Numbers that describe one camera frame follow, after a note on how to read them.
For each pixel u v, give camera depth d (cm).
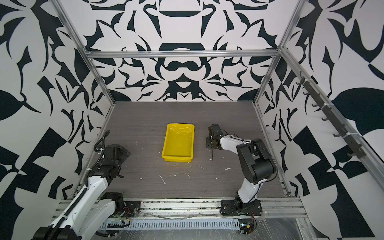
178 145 96
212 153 94
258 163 48
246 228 71
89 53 91
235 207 74
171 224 71
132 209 73
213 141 74
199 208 76
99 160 63
